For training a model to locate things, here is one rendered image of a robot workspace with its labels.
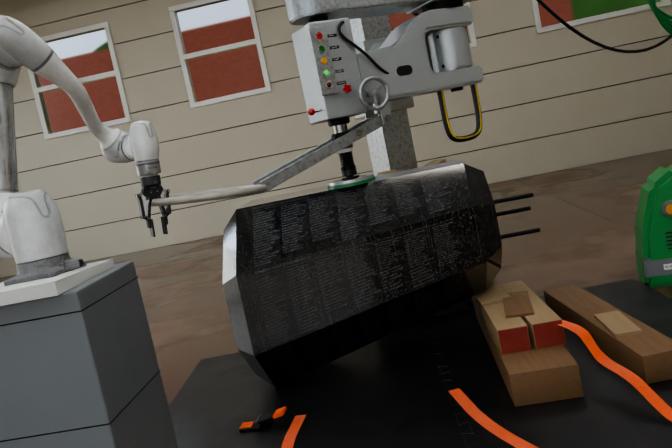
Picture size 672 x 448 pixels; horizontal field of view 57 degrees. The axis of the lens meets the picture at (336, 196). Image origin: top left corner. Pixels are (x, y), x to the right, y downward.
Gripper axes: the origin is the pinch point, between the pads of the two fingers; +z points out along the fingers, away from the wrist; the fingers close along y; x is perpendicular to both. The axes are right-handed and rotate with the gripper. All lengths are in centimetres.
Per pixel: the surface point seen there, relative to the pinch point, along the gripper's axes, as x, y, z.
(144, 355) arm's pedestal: -28, -23, 39
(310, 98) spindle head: -11, 75, -44
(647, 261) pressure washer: -86, 214, 57
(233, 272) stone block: -5.4, 26.5, 24.0
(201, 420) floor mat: 11, 10, 85
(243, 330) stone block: -6, 27, 49
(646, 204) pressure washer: -86, 218, 29
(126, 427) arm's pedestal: -45, -38, 54
